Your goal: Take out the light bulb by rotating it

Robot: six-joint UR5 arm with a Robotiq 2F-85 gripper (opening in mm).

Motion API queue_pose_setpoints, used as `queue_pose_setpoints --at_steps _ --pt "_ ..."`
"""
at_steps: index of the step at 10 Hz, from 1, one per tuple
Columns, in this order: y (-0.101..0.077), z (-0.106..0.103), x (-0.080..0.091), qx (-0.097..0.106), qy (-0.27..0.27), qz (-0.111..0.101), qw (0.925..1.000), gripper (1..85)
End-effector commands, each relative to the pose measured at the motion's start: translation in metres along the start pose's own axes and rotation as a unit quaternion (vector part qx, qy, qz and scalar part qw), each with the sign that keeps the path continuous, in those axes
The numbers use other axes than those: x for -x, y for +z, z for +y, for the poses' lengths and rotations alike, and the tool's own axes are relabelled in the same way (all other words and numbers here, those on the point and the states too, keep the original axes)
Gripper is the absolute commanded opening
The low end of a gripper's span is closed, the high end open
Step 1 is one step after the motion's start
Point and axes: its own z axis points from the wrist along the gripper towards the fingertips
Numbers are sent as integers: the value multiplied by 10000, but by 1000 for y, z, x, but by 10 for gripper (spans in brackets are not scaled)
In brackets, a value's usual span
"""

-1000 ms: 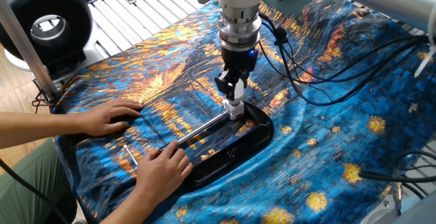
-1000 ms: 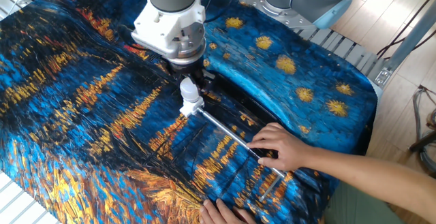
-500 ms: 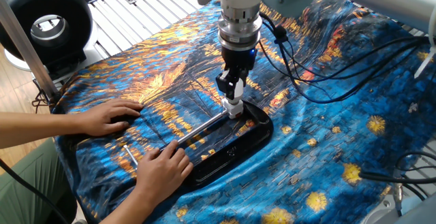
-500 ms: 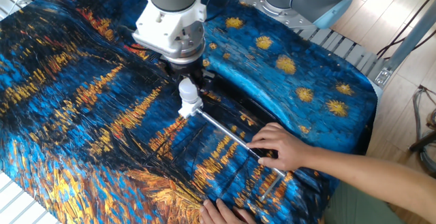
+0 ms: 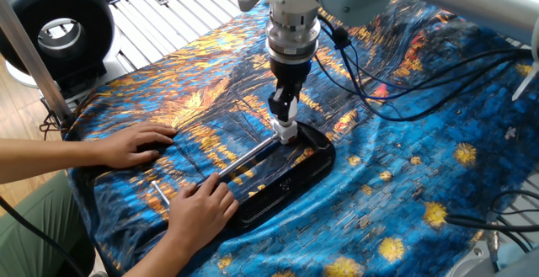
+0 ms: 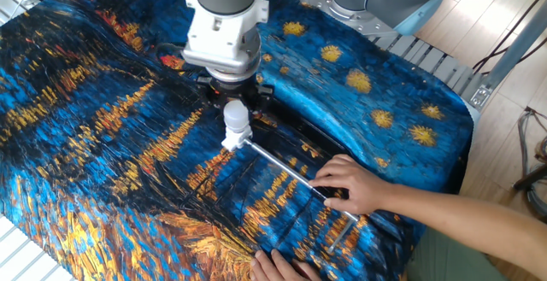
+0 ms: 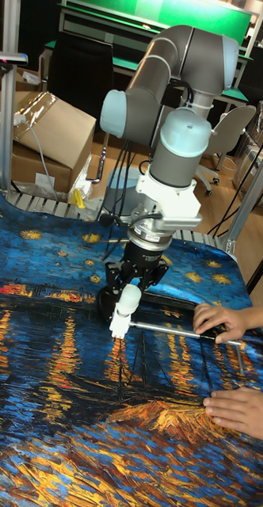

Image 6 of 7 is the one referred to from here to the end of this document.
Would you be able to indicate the person's right hand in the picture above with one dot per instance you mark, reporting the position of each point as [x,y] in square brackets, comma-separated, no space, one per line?
[359,187]

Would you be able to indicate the person's left hand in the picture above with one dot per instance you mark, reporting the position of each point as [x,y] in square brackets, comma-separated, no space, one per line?
[278,272]

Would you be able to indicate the white lamp socket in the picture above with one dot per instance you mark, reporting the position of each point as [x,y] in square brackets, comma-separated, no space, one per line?
[236,140]

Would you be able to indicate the white light bulb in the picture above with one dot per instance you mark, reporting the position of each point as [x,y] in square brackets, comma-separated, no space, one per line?
[236,116]

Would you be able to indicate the small silver stick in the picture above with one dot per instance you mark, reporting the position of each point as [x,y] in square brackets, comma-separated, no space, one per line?
[341,237]

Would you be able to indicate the green trousers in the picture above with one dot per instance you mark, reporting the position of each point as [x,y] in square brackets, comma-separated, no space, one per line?
[448,259]

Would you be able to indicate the silver lamp rod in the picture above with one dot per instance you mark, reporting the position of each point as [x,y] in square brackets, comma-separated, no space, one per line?
[284,168]

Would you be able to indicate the blue orange painted tablecloth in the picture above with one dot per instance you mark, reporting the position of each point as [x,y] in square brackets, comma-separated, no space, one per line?
[107,101]

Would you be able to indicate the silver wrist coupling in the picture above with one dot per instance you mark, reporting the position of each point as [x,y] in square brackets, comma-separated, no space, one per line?
[235,71]

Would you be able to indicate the grey frame post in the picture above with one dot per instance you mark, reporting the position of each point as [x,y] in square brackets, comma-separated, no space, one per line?
[513,54]

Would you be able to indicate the person's right forearm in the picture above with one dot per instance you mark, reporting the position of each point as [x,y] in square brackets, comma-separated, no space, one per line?
[466,227]

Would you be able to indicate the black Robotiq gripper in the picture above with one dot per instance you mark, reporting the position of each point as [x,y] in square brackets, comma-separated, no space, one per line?
[235,89]

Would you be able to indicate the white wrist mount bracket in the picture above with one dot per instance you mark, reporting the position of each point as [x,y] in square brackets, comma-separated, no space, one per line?
[218,33]

